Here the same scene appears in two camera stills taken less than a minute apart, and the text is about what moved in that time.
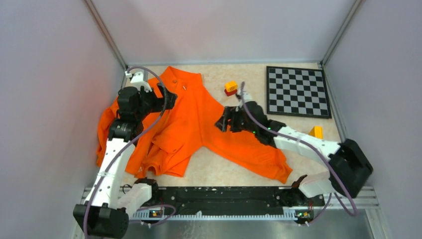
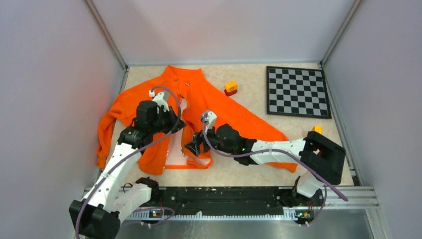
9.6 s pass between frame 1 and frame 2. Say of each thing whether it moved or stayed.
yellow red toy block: stayed
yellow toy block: stayed
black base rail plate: stayed
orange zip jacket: moved
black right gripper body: moved
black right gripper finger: moved
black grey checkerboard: stayed
